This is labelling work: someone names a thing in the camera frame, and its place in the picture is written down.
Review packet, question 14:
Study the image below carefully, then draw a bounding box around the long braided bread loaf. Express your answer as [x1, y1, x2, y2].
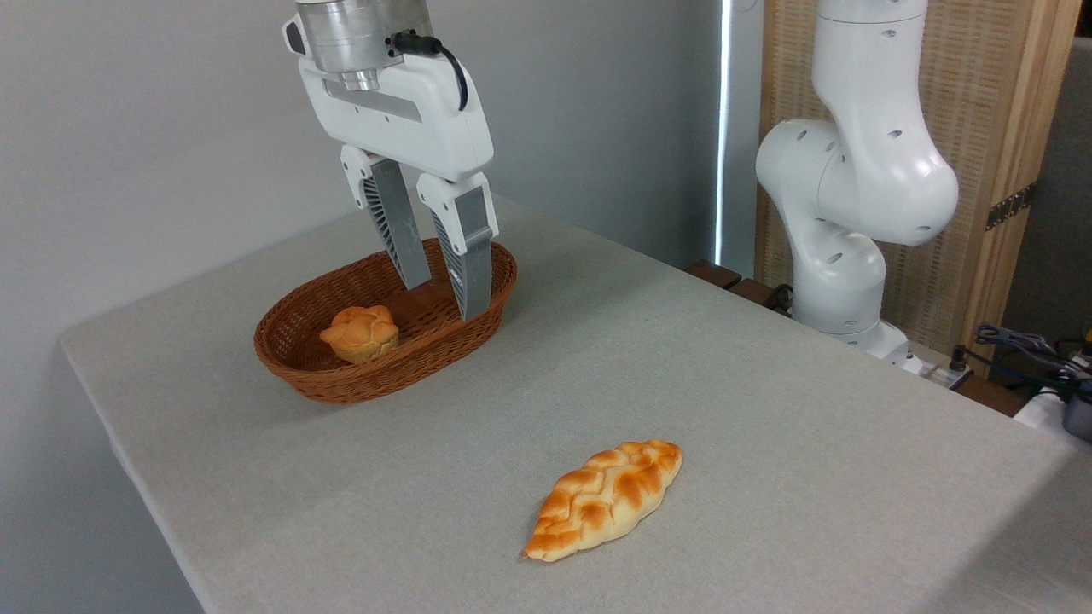
[523, 440, 683, 563]

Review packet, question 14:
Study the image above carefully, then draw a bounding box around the dark cable bundle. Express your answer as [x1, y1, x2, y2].
[951, 324, 1092, 402]

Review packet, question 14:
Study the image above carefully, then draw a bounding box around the brass screen hinge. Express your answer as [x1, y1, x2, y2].
[985, 182, 1038, 232]

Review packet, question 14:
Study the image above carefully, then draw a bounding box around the wood rattan folding screen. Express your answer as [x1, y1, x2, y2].
[755, 0, 1083, 378]

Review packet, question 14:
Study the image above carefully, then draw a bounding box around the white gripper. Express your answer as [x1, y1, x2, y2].
[283, 13, 501, 322]

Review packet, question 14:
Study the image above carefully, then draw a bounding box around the brown oval wicker basket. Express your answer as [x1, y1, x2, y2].
[253, 239, 519, 404]

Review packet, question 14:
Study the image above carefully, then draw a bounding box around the small round bread bun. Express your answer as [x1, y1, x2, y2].
[320, 305, 400, 365]

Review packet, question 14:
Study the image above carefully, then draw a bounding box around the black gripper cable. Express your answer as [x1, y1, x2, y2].
[388, 31, 469, 113]

